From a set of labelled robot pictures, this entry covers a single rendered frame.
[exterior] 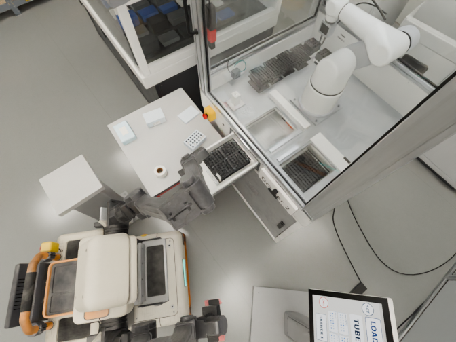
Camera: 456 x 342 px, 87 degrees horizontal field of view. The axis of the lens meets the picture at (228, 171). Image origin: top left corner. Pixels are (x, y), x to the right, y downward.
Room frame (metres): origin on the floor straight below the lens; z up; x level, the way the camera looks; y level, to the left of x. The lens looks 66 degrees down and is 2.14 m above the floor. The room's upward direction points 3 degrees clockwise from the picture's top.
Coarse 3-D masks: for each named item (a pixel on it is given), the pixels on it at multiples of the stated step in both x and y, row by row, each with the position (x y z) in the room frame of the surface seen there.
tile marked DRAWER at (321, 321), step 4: (316, 316) -0.13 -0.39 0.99; (320, 316) -0.13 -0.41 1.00; (324, 316) -0.13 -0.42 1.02; (316, 320) -0.15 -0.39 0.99; (320, 320) -0.15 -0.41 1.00; (324, 320) -0.14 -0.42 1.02; (316, 324) -0.16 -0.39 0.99; (320, 324) -0.16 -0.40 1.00; (324, 324) -0.16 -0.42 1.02; (316, 328) -0.18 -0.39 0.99; (320, 328) -0.17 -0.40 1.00; (324, 328) -0.17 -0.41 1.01; (316, 332) -0.19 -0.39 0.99; (320, 332) -0.19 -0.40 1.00; (324, 332) -0.19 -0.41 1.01; (316, 336) -0.20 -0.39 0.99; (320, 336) -0.20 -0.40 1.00; (324, 336) -0.20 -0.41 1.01; (320, 340) -0.21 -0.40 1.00; (324, 340) -0.21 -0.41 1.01
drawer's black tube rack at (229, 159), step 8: (224, 144) 0.72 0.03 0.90; (232, 144) 0.72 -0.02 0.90; (216, 152) 0.66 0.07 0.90; (224, 152) 0.68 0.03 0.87; (232, 152) 0.66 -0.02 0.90; (240, 152) 0.66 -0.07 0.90; (208, 160) 0.60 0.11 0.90; (216, 160) 0.62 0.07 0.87; (224, 160) 0.61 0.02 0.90; (232, 160) 0.61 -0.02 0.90; (240, 160) 0.61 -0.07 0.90; (248, 160) 0.63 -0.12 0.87; (208, 168) 0.57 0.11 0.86; (216, 168) 0.56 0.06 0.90; (224, 168) 0.56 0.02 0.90; (232, 168) 0.57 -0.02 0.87; (240, 168) 0.57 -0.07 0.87; (224, 176) 0.51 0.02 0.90
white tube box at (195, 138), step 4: (196, 132) 0.86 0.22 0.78; (200, 132) 0.85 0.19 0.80; (192, 136) 0.82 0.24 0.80; (196, 136) 0.82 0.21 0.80; (200, 136) 0.82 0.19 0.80; (204, 136) 0.82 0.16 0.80; (188, 140) 0.79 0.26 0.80; (192, 140) 0.79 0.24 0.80; (196, 140) 0.79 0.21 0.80; (200, 140) 0.79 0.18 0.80; (204, 140) 0.81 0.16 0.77; (184, 144) 0.77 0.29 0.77; (188, 144) 0.76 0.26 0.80; (192, 144) 0.76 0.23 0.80; (196, 144) 0.76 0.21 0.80; (200, 144) 0.78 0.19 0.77; (192, 148) 0.73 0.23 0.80; (196, 148) 0.75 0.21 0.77
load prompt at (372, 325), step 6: (366, 318) -0.12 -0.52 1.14; (372, 318) -0.11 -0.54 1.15; (366, 324) -0.13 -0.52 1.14; (372, 324) -0.13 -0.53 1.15; (378, 324) -0.13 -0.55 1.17; (366, 330) -0.15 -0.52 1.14; (372, 330) -0.15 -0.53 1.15; (378, 330) -0.15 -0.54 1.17; (372, 336) -0.17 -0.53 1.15; (378, 336) -0.16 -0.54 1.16
